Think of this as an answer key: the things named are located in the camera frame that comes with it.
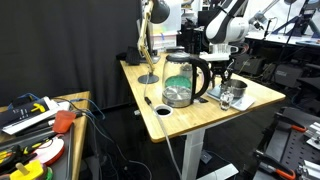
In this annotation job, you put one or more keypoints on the red plastic cup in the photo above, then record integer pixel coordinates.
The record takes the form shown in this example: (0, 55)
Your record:
(63, 121)

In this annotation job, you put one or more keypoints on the white printed cardboard box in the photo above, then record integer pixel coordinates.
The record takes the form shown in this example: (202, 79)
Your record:
(166, 41)

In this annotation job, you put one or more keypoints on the yellow toy block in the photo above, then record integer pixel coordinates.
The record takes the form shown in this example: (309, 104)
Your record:
(28, 171)

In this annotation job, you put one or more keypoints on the green round plate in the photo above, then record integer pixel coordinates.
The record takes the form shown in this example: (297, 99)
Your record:
(178, 81)

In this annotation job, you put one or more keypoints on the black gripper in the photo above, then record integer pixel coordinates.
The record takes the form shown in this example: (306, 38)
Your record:
(221, 66)

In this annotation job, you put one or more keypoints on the black perforated board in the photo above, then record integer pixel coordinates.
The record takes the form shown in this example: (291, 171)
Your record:
(286, 146)

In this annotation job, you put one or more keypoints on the white table leg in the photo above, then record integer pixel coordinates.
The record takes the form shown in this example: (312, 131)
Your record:
(193, 150)

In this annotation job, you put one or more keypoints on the silver metal pot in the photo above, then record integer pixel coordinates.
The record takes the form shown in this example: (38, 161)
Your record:
(237, 88)

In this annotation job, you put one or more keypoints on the yellow desk lamp grey head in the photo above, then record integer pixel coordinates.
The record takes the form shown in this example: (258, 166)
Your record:
(148, 79)

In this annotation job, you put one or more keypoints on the red white tape roll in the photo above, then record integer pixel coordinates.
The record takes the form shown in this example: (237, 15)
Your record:
(50, 151)

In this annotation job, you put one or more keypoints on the white kitchen scale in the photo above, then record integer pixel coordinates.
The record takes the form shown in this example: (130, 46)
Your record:
(245, 104)

